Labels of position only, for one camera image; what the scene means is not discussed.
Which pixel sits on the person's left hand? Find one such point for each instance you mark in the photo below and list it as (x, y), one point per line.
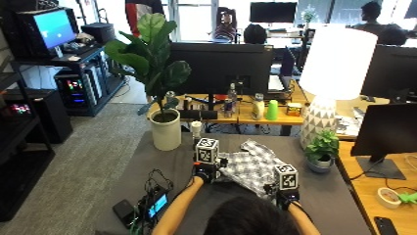
(205, 172)

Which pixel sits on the person's right hand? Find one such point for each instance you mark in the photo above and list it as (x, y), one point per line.
(284, 197)

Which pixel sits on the grey white checked cloth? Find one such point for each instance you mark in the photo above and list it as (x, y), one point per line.
(249, 164)

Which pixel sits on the white marker cube left glove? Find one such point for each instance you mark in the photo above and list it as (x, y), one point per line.
(207, 150)

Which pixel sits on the white marker cube glove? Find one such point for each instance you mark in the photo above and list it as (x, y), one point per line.
(207, 150)
(287, 178)

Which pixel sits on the white marker cube right glove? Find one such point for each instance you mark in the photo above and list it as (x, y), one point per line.
(287, 178)

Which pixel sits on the the person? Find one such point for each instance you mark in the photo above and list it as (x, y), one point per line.
(249, 217)

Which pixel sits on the small white bottle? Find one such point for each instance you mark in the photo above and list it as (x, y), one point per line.
(196, 129)

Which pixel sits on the tall plant in white pot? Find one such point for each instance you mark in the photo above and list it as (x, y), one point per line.
(165, 133)

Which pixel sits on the small plant in grey pot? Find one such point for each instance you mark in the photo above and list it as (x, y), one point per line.
(321, 148)

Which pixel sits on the white spray bottle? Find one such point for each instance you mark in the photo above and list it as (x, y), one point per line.
(257, 109)

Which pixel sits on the wooden desk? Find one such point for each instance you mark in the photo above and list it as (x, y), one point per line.
(284, 120)

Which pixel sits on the green plastic cup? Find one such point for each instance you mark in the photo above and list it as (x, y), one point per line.
(272, 110)

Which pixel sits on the black device with lit screen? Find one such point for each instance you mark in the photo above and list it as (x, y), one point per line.
(157, 205)

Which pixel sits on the clear plastic bottle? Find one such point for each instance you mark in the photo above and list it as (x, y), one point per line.
(232, 94)

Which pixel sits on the yellow small box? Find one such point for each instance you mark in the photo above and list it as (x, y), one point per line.
(293, 109)

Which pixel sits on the pile of white papers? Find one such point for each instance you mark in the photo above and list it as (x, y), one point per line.
(347, 125)

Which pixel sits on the black power box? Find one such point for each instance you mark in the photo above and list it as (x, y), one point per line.
(124, 211)

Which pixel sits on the white tape roll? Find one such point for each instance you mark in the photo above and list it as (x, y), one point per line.
(388, 198)

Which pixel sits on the black monitor with stand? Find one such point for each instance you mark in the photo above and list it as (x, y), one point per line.
(217, 68)

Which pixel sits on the black smartphone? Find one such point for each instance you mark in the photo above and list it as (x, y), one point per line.
(385, 225)

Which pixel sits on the open laptop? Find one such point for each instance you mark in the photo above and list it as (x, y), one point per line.
(284, 70)

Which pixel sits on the green toy figure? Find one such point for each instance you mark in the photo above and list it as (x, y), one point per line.
(408, 197)

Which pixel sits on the black monitor with square base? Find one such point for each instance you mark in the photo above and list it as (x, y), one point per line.
(387, 130)

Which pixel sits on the white lamp with patterned base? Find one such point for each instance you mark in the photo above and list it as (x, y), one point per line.
(336, 65)

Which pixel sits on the computer tower with coloured lights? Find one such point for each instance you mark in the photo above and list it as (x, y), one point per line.
(75, 88)

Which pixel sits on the black cabinet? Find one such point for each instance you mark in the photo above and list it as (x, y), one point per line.
(49, 114)

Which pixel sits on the black equipment cart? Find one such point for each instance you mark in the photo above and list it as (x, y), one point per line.
(89, 57)

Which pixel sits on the black monitor seen from behind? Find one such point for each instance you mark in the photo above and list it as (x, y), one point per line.
(388, 71)

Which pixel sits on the black shelf unit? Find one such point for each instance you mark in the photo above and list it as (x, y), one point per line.
(19, 163)

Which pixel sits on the dark monitor in background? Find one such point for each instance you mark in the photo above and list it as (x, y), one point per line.
(272, 12)

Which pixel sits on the black box on cart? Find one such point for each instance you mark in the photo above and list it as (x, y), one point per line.
(99, 32)

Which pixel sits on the monitor with blue screen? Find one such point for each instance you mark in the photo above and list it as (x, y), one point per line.
(53, 27)

